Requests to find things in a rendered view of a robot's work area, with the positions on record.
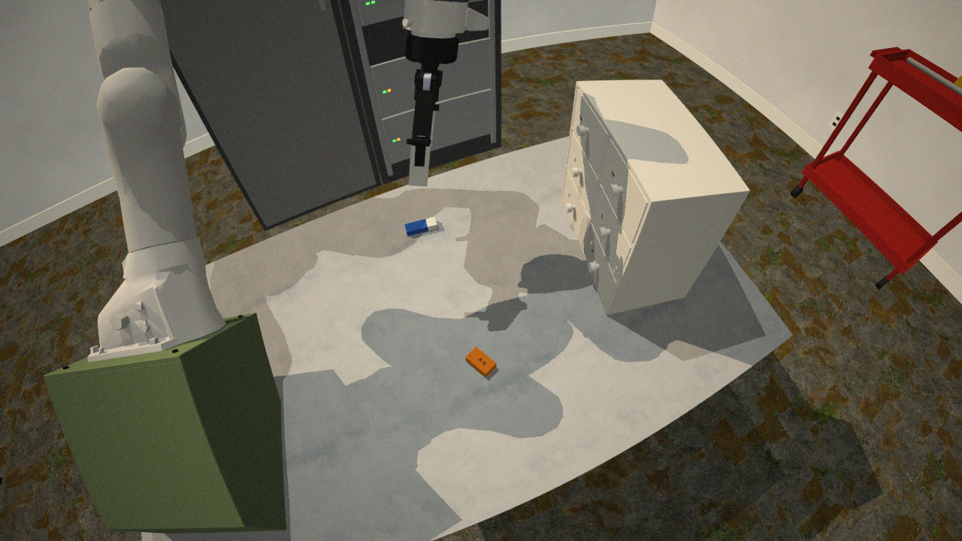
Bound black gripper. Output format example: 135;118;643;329
405;34;459;186

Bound orange rectangular block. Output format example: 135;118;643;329
465;347;496;377

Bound blue and white eraser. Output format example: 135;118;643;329
404;217;437;236

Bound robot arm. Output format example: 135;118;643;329
87;0;490;362

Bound cream small chest of drawers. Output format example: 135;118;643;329
561;80;750;315

